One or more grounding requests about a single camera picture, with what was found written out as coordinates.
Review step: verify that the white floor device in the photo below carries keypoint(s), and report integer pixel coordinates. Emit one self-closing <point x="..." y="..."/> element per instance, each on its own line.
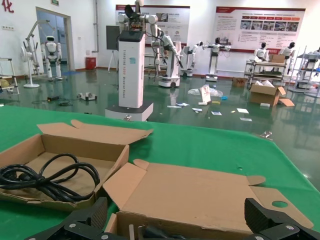
<point x="91" y="96"/>

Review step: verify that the black floor device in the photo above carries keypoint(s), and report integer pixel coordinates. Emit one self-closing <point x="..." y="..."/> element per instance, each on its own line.
<point x="53" y="99"/>

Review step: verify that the clear plastic bag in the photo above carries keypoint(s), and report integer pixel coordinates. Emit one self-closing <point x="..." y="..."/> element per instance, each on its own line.
<point x="215" y="92"/>

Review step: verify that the white wall pipe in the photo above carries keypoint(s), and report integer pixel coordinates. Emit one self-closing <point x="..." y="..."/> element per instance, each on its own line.
<point x="95" y="15"/>

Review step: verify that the cardboard box with torn edge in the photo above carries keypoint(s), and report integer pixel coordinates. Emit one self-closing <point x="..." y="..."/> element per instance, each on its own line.
<point x="82" y="145"/>

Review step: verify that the green exit sign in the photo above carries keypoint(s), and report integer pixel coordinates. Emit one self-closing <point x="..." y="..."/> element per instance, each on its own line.
<point x="55" y="2"/>

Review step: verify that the black screen on stand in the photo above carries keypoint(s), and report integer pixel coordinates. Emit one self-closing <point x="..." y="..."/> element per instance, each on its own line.
<point x="112" y="37"/>

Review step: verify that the wide wall info board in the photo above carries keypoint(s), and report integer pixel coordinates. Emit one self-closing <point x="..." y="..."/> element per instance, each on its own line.
<point x="250" y="32"/>

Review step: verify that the metal step stool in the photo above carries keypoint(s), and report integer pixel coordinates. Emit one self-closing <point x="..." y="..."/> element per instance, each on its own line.
<point x="6" y="59"/>

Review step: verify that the metal table clamp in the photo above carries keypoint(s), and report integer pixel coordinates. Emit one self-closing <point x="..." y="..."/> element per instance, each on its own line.
<point x="266" y="135"/>
<point x="128" y="117"/>

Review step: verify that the white standing fan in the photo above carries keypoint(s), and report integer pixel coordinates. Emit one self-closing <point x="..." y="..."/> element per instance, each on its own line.
<point x="31" y="85"/>

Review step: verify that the green tablecloth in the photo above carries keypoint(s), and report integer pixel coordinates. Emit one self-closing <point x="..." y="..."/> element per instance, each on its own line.
<point x="200" y="145"/>

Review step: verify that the red bin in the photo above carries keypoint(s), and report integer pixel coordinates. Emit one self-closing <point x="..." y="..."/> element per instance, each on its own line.
<point x="90" y="63"/>

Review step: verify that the glass door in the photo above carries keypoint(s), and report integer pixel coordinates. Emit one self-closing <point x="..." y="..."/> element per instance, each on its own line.
<point x="62" y="37"/>

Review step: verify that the small brown box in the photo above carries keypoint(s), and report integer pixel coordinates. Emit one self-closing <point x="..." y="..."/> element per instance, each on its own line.
<point x="239" y="82"/>

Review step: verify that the open cardboard shipping box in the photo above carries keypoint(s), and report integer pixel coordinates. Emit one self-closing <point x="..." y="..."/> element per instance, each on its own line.
<point x="262" y="96"/>

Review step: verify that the closed cardboard box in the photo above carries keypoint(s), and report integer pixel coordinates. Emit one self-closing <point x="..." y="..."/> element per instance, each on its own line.
<point x="276" y="58"/>

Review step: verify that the white pedestal mobile robot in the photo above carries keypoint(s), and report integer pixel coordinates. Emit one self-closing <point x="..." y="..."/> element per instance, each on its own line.
<point x="131" y="75"/>

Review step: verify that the metal shelf cart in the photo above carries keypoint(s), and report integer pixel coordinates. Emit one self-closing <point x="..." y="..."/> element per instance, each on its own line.
<point x="265" y="64"/>

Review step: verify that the white wall socket strip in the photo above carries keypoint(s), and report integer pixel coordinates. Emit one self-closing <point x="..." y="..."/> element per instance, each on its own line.
<point x="7" y="28"/>

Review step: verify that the white carton with red print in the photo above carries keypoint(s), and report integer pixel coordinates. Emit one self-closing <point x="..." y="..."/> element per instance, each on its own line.
<point x="205" y="92"/>

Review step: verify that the white lifting gantry frame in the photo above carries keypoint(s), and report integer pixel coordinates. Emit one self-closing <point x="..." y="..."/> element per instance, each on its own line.
<point x="41" y="22"/>

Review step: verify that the white humanoid torso robot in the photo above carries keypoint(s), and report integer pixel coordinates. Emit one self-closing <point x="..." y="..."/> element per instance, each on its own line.
<point x="285" y="51"/>
<point x="261" y="53"/>

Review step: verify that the paper sheet on floor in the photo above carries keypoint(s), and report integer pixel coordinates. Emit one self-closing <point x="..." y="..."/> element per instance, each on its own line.
<point x="216" y="113"/>
<point x="242" y="110"/>
<point x="246" y="119"/>
<point x="180" y="105"/>
<point x="197" y="110"/>

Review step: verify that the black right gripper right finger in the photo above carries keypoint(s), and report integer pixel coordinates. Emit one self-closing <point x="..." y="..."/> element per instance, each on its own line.
<point x="275" y="225"/>

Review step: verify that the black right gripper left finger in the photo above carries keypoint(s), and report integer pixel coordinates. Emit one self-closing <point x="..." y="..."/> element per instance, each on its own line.
<point x="82" y="225"/>

